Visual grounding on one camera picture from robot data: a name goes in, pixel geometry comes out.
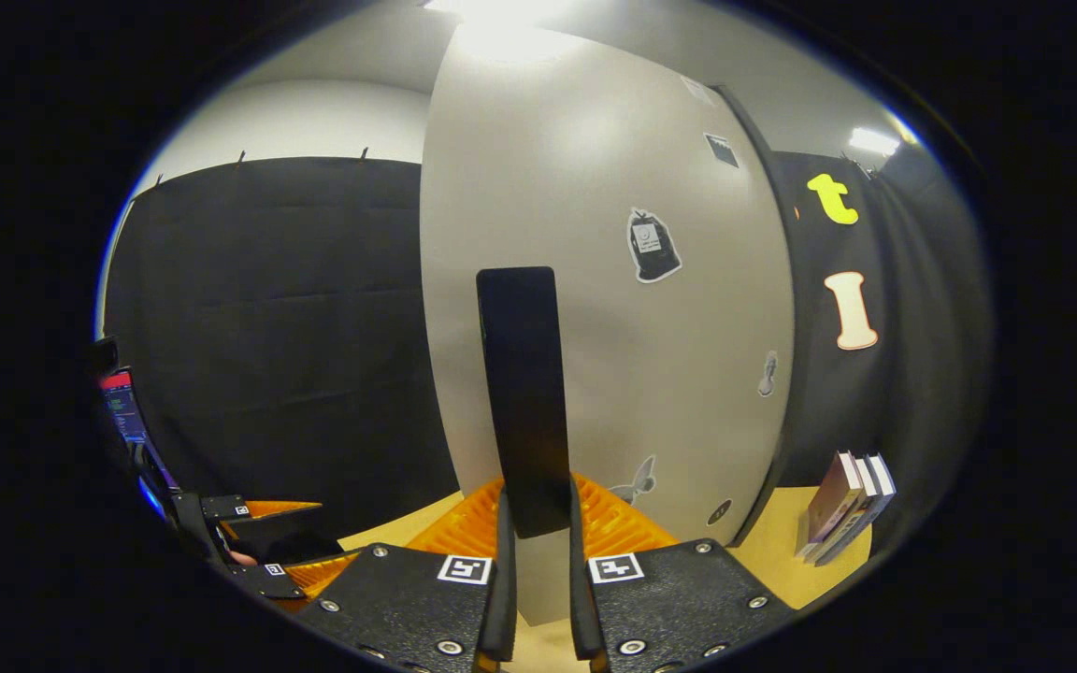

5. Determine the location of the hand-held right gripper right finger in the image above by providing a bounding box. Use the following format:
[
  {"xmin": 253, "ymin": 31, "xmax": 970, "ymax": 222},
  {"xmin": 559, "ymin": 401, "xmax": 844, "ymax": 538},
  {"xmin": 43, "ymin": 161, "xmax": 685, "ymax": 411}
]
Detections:
[{"xmin": 568, "ymin": 472, "xmax": 797, "ymax": 673}]

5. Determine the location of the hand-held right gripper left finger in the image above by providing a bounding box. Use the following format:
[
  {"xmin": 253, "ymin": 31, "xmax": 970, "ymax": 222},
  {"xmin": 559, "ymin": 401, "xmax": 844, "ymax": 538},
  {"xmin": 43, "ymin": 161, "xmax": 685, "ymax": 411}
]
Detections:
[{"xmin": 294, "ymin": 477, "xmax": 519, "ymax": 673}]

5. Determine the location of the black door handle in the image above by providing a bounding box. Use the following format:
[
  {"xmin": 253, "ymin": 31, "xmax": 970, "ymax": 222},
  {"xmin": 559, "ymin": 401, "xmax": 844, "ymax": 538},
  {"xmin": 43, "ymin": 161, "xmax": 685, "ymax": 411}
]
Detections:
[{"xmin": 476, "ymin": 266, "xmax": 575, "ymax": 540}]

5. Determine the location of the light grey cabinet door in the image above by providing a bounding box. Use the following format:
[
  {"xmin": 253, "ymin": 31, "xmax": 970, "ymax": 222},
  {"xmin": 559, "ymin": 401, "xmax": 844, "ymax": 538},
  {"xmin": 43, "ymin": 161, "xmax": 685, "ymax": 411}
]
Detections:
[{"xmin": 420, "ymin": 23, "xmax": 797, "ymax": 627}]

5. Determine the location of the computer monitor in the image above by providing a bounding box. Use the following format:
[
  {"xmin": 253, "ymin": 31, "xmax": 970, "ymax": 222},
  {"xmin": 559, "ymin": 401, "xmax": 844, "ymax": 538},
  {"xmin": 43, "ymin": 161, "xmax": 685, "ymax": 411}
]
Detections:
[{"xmin": 97, "ymin": 367, "xmax": 149, "ymax": 448}]

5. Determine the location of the book with maroon cover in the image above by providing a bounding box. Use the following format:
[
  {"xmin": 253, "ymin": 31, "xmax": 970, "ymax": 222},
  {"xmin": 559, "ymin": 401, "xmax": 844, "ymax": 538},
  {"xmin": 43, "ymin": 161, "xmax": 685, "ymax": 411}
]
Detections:
[{"xmin": 796, "ymin": 451, "xmax": 862, "ymax": 560}]

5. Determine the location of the black backdrop cloth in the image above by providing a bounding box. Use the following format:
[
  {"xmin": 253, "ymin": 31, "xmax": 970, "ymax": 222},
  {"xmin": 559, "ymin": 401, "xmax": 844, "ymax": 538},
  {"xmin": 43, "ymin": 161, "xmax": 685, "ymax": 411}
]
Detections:
[{"xmin": 94, "ymin": 150, "xmax": 993, "ymax": 562}]

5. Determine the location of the white ceiling light panel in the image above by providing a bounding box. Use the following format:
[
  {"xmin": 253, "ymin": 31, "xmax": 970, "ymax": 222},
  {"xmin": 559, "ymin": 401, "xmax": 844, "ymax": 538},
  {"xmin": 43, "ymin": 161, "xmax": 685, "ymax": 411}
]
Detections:
[
  {"xmin": 847, "ymin": 126, "xmax": 904, "ymax": 158},
  {"xmin": 422, "ymin": 0, "xmax": 577, "ymax": 29}
]

